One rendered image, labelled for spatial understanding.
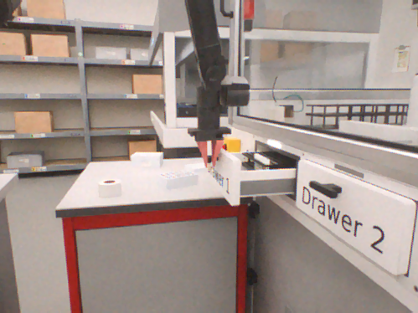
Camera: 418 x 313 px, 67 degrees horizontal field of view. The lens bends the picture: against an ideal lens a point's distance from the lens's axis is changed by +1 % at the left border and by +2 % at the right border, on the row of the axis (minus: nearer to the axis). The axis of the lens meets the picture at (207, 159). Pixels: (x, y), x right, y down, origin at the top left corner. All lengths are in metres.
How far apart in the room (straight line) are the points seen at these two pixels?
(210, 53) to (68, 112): 4.36
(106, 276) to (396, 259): 0.80
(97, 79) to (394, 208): 4.67
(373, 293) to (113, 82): 4.62
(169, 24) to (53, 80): 3.52
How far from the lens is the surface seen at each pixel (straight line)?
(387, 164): 0.54
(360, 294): 0.67
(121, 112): 4.96
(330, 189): 0.57
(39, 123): 4.60
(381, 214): 0.53
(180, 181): 1.06
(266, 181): 0.75
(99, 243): 1.01
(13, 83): 5.07
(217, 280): 1.11
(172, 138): 1.61
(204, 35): 0.68
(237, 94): 0.77
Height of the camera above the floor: 1.07
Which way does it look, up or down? 12 degrees down
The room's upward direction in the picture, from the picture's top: straight up
